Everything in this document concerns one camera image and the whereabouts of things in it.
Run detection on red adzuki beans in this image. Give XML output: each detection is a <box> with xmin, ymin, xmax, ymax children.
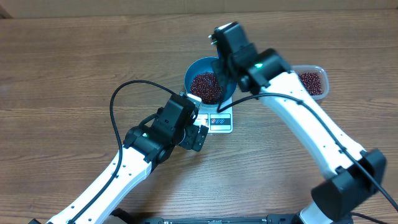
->
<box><xmin>190</xmin><ymin>72</ymin><xmax>323</xmax><ymax>105</ymax></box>

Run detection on blue plastic measuring scoop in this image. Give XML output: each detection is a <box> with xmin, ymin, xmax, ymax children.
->
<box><xmin>216</xmin><ymin>47</ymin><xmax>222</xmax><ymax>59</ymax></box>

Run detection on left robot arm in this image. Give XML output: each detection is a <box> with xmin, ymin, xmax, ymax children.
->
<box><xmin>49</xmin><ymin>93</ymin><xmax>208</xmax><ymax>224</ymax></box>

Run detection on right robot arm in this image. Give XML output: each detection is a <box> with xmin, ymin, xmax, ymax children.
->
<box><xmin>209</xmin><ymin>22</ymin><xmax>387</xmax><ymax>223</ymax></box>

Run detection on white digital kitchen scale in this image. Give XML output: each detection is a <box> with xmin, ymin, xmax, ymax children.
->
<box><xmin>194</xmin><ymin>104</ymin><xmax>233</xmax><ymax>134</ymax></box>

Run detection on teal blue bowl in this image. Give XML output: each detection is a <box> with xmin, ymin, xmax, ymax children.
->
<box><xmin>184</xmin><ymin>57</ymin><xmax>237</xmax><ymax>107</ymax></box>

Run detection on clear plastic bean container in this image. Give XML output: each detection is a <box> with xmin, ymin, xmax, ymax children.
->
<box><xmin>292</xmin><ymin>65</ymin><xmax>330</xmax><ymax>101</ymax></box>

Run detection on left black cable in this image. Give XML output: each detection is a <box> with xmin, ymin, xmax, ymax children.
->
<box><xmin>67</xmin><ymin>80</ymin><xmax>178</xmax><ymax>224</ymax></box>

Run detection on black cable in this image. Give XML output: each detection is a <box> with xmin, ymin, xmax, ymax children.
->
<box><xmin>67</xmin><ymin>80</ymin><xmax>178</xmax><ymax>224</ymax></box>
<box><xmin>216</xmin><ymin>92</ymin><xmax>398</xmax><ymax>212</ymax></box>

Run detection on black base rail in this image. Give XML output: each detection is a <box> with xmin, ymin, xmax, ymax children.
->
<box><xmin>108</xmin><ymin>207</ymin><xmax>389</xmax><ymax>224</ymax></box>

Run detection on right black cable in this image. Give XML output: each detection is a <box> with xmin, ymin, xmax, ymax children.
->
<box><xmin>216</xmin><ymin>92</ymin><xmax>398</xmax><ymax>212</ymax></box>

